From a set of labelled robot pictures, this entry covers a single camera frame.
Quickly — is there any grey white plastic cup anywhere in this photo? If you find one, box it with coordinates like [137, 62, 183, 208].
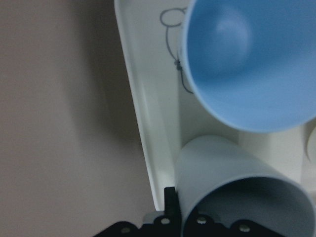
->
[175, 135, 316, 237]

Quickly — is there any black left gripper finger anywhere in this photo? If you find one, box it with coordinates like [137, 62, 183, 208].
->
[164, 187, 179, 219]

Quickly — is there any light blue cup far left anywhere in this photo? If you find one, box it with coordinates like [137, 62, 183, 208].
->
[179, 0, 316, 133]

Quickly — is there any cream plastic tray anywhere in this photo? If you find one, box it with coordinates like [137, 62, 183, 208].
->
[115, 0, 316, 211]

